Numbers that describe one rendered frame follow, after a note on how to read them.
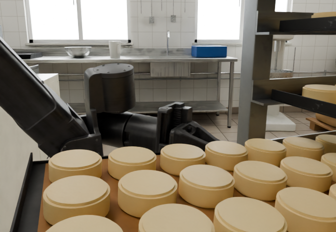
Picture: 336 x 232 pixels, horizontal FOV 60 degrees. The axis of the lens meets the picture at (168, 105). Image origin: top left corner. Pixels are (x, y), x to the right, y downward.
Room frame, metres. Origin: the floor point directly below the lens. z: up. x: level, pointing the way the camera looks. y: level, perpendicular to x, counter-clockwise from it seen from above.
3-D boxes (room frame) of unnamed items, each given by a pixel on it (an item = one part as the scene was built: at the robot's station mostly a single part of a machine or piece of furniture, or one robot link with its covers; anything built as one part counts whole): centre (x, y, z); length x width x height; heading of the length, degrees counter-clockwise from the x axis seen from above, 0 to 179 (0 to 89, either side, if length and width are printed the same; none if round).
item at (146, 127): (0.41, 0.02, 0.98); 0.07 x 0.07 x 0.10; 65
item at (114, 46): (3.65, 0.64, 0.98); 0.18 x 0.14 x 0.20; 45
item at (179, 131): (0.38, -0.04, 0.97); 0.09 x 0.07 x 0.07; 65
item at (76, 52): (3.75, 1.14, 0.94); 0.33 x 0.33 x 0.12
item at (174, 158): (0.30, -0.02, 0.99); 0.05 x 0.05 x 0.02
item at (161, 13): (4.19, 0.07, 1.54); 0.80 x 0.05 x 0.44; 95
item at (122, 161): (0.28, 0.04, 0.99); 0.05 x 0.05 x 0.02
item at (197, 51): (3.86, -0.53, 0.95); 0.40 x 0.30 x 0.14; 98
